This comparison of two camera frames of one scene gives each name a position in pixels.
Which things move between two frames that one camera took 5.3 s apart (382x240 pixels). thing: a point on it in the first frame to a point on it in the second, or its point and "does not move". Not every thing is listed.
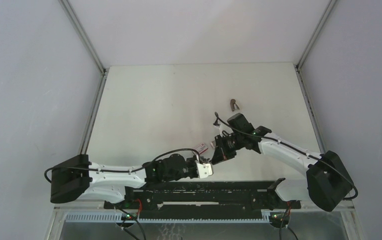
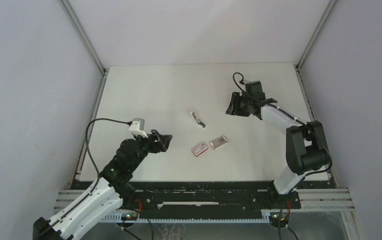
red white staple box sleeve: [201, 148] does not move
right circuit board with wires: [281, 219] does not move
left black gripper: [193, 160] to [163, 139]
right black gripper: [219, 156] to [234, 108]
